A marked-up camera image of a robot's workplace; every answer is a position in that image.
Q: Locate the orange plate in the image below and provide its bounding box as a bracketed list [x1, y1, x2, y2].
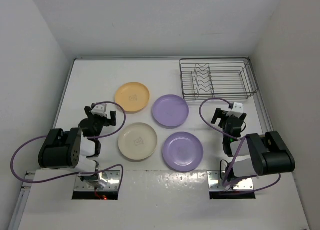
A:
[114, 82, 150, 113]

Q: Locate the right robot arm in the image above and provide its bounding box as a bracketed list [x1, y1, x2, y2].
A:
[211, 108, 296, 186]

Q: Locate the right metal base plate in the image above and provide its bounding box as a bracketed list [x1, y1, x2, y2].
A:
[207, 171, 254, 192]

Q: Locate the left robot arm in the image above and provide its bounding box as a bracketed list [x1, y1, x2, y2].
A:
[38, 103, 117, 190]

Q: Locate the purple plate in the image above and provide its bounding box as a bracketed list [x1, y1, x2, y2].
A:
[151, 94, 190, 128]
[162, 132, 204, 173]

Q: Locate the cream plate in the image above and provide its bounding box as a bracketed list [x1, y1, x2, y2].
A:
[118, 122, 158, 161]

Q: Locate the purple cable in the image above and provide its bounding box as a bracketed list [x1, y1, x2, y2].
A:
[198, 97, 282, 194]
[10, 101, 127, 191]

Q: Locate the wire dish rack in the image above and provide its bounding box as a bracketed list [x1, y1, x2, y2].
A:
[179, 57, 259, 102]

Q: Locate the metal base plate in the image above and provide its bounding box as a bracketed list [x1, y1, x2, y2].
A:
[207, 171, 254, 192]
[74, 170, 121, 192]

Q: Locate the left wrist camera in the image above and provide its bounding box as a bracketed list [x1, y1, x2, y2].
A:
[91, 103, 107, 118]

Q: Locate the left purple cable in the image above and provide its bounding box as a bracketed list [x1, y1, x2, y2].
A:
[10, 101, 127, 191]

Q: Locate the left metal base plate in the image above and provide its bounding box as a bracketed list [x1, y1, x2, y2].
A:
[74, 170, 121, 192]

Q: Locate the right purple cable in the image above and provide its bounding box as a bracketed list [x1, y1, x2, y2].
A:
[198, 97, 282, 194]

